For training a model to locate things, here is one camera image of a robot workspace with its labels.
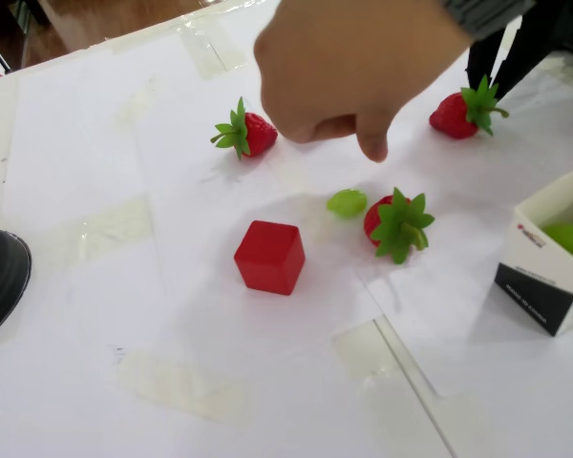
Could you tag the forearm in gray sleeve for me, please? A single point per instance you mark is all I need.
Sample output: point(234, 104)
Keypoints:
point(487, 14)

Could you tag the red strawberry with curved stem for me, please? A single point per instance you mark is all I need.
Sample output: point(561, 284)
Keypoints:
point(258, 131)

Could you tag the green plastic grape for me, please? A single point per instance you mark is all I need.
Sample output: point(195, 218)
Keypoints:
point(570, 242)
point(346, 203)

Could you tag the red strawberry with wide leaves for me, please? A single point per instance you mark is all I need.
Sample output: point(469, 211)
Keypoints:
point(401, 229)

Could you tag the bare human hand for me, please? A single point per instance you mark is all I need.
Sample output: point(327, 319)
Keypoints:
point(344, 62)

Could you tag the red strawberry with short stem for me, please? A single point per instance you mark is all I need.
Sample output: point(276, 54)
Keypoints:
point(451, 117)

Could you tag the clear tape strip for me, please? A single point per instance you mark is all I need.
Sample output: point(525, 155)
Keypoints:
point(212, 47)
point(181, 386)
point(363, 353)

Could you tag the red cube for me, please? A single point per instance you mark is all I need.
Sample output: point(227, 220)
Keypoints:
point(269, 260)

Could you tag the white and black cardboard box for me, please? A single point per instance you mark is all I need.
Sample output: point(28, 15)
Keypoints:
point(525, 300)

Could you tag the black round ribbed object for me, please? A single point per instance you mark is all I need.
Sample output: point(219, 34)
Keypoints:
point(2, 276)

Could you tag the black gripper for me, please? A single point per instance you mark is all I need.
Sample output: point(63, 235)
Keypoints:
point(512, 67)

